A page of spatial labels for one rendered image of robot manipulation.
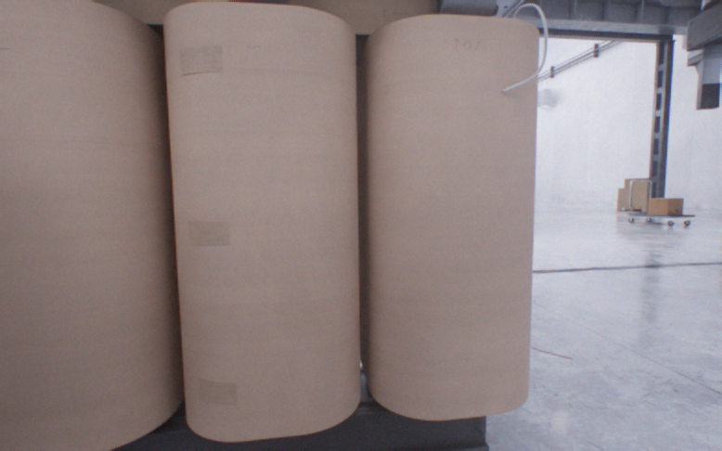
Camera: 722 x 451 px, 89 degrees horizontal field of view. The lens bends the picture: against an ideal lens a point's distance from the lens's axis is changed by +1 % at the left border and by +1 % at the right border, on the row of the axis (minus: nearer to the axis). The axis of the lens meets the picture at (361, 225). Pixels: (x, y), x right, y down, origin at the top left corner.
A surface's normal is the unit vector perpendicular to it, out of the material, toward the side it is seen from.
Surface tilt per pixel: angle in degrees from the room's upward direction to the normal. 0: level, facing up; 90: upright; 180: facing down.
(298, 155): 90
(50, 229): 90
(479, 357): 90
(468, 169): 90
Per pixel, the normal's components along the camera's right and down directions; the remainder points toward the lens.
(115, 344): 0.70, 0.06
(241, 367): 0.17, 0.09
